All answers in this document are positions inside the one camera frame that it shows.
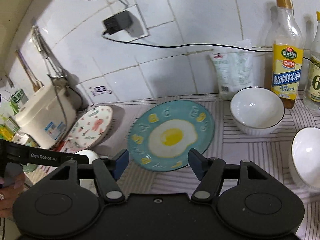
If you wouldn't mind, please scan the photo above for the yellow label cooking wine bottle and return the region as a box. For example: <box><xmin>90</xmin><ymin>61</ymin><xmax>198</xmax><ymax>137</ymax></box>
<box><xmin>266</xmin><ymin>0</ymin><xmax>304</xmax><ymax>109</ymax></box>

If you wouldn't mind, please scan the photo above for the cream rice cooker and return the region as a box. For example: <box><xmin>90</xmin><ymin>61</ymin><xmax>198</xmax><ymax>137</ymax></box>
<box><xmin>14</xmin><ymin>85</ymin><xmax>76</xmax><ymax>149</ymax></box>

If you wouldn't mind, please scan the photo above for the white ribbed bowl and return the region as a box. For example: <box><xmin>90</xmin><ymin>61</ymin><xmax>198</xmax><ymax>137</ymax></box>
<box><xmin>230</xmin><ymin>87</ymin><xmax>285</xmax><ymax>137</ymax></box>

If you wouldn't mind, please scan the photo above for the white sunshine plate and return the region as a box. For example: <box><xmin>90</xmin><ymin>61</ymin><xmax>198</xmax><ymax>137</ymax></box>
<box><xmin>76</xmin><ymin>150</ymin><xmax>100</xmax><ymax>164</ymax></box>

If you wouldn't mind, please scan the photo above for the white bowl dark rim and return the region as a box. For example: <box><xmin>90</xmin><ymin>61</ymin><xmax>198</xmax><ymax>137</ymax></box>
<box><xmin>289</xmin><ymin>127</ymin><xmax>319</xmax><ymax>193</ymax></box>

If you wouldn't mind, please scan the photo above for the pink bear pattern plate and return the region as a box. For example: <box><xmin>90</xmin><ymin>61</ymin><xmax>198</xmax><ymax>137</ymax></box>
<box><xmin>62</xmin><ymin>106</ymin><xmax>113</xmax><ymax>153</ymax></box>

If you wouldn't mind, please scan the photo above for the black power cable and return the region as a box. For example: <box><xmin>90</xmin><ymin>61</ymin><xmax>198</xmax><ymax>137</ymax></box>
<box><xmin>52</xmin><ymin>0</ymin><xmax>320</xmax><ymax>61</ymax></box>

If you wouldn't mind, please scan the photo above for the black power adapter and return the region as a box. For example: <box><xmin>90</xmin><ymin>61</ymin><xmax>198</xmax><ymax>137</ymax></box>
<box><xmin>103</xmin><ymin>10</ymin><xmax>133</xmax><ymax>35</ymax></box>

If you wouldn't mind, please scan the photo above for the blue fried egg plate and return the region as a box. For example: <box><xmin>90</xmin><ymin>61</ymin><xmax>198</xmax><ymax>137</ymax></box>
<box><xmin>127</xmin><ymin>100</ymin><xmax>215</xmax><ymax>172</ymax></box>

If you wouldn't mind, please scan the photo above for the white plastic salt bag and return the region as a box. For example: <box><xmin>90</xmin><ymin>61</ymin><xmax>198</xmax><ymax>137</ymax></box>
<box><xmin>210</xmin><ymin>39</ymin><xmax>254</xmax><ymax>100</ymax></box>

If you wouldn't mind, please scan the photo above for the person's left hand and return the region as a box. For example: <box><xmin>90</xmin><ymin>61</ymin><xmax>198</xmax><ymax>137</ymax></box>
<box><xmin>1</xmin><ymin>172</ymin><xmax>25</xmax><ymax>218</ymax></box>

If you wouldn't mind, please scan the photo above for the clear vinegar bottle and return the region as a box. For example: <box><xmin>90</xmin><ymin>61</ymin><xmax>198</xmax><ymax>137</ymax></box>
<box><xmin>303</xmin><ymin>11</ymin><xmax>320</xmax><ymax>113</ymax></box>

